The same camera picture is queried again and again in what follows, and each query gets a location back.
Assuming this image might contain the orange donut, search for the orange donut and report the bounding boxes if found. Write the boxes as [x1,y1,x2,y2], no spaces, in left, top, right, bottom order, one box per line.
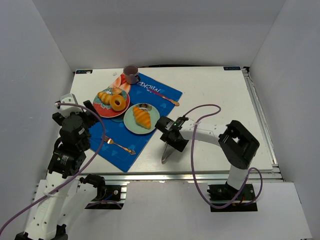
[109,94,126,112]

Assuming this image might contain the purple mug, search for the purple mug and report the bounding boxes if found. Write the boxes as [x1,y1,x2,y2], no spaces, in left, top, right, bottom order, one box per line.
[123,64,141,85]

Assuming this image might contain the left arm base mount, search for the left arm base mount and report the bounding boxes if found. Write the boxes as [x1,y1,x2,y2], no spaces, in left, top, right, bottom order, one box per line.
[85,183,127,210]

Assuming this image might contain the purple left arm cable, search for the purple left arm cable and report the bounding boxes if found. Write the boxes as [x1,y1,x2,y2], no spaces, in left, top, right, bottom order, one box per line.
[0,102,124,235]

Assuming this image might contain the long bread roll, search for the long bread roll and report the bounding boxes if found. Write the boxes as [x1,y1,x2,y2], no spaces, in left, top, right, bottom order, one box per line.
[132,106,152,130]
[97,91,112,105]

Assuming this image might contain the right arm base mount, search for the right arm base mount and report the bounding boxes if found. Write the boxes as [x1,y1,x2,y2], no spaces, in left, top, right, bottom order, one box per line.
[207,184,258,213]

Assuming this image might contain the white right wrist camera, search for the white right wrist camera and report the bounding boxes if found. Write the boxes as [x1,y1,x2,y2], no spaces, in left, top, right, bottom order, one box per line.
[181,116,195,128]

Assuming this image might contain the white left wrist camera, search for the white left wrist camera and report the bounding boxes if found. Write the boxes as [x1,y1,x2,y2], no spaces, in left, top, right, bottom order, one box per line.
[54,93,82,118]

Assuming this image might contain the metal tongs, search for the metal tongs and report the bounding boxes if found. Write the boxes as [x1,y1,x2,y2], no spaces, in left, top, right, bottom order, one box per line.
[161,143,176,165]

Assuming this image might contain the gold fork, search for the gold fork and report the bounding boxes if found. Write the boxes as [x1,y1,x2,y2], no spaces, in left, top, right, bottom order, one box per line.
[104,136,136,155]

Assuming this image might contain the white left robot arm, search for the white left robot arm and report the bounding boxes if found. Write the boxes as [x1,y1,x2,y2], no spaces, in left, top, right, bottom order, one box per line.
[15,98,106,240]

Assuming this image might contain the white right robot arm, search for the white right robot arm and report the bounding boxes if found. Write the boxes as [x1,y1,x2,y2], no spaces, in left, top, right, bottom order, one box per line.
[155,116,260,193]

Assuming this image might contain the long bread roll back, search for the long bread roll back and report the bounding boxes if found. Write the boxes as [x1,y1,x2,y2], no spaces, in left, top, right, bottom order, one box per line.
[97,91,112,105]

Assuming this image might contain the left black corner label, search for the left black corner label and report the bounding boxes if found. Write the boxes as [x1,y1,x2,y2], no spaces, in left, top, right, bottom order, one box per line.
[75,69,93,75]

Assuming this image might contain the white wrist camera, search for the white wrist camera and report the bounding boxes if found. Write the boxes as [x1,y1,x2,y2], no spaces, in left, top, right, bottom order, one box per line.
[181,116,195,128]
[54,93,82,118]

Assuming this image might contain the green flower plate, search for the green flower plate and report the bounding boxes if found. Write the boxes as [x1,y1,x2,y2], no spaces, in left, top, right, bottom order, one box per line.
[123,103,160,135]

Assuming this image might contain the black corner label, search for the black corner label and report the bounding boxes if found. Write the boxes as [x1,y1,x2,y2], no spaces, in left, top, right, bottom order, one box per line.
[223,66,241,71]
[75,69,93,75]

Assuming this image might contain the blue printed placemat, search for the blue printed placemat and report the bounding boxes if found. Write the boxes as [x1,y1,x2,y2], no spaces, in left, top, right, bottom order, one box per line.
[89,74,183,172]

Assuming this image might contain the long bread roll front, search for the long bread roll front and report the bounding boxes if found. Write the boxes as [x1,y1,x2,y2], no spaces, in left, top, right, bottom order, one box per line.
[132,106,152,130]

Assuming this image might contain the right black corner label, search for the right black corner label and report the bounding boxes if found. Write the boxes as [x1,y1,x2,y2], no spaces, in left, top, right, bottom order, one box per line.
[223,66,241,71]

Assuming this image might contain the aluminium table frame rail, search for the aluminium table frame rail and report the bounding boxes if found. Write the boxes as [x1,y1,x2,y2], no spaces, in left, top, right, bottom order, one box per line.
[241,66,285,182]

